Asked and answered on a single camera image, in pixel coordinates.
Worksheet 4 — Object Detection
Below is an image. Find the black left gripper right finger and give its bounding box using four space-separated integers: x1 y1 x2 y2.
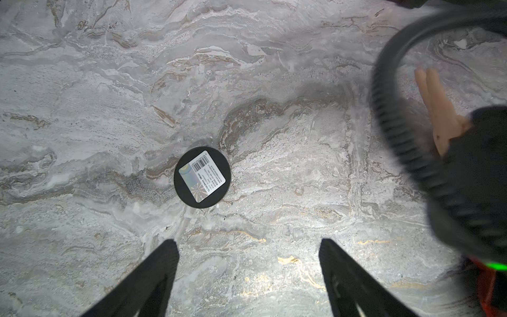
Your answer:
319 239 416 316

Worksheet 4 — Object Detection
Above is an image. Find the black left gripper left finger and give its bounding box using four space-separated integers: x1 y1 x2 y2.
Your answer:
83 240 180 316

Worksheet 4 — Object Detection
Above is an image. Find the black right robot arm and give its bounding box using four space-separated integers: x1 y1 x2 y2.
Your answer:
370 1 506 272

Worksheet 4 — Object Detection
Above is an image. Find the mannequin hand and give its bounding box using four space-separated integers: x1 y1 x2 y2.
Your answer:
415 68 472 157

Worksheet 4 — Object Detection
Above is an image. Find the black round disc with label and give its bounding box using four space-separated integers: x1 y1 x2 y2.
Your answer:
174 147 232 209

